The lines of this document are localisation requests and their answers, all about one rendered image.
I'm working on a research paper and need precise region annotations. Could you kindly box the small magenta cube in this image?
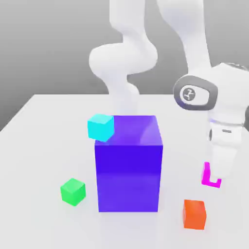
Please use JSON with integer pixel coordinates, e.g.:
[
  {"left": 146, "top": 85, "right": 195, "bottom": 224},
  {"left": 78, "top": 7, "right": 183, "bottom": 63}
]
[{"left": 201, "top": 161, "right": 222, "bottom": 189}]

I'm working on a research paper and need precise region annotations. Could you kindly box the small green cube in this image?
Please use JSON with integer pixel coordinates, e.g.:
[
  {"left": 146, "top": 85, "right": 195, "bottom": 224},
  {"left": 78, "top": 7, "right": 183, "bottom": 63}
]
[{"left": 60, "top": 178, "right": 87, "bottom": 207}]

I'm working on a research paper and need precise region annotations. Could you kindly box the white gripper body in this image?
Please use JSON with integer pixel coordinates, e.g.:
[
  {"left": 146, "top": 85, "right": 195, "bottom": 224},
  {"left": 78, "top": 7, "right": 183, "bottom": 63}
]
[{"left": 210, "top": 142, "right": 239, "bottom": 179}]

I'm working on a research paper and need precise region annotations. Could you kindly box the large purple box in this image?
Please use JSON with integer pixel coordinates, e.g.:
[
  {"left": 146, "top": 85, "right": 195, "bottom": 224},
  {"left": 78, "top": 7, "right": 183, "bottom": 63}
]
[{"left": 94, "top": 115, "right": 163, "bottom": 213}]

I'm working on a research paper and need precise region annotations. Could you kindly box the small cyan cube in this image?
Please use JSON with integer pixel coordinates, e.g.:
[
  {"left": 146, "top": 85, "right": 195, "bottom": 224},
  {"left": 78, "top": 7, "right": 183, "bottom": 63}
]
[{"left": 87, "top": 114, "right": 115, "bottom": 143}]

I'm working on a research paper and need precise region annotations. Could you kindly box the small orange cube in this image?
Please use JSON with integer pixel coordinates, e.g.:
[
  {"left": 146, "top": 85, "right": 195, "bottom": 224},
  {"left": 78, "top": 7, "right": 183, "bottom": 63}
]
[{"left": 182, "top": 199, "right": 207, "bottom": 231}]

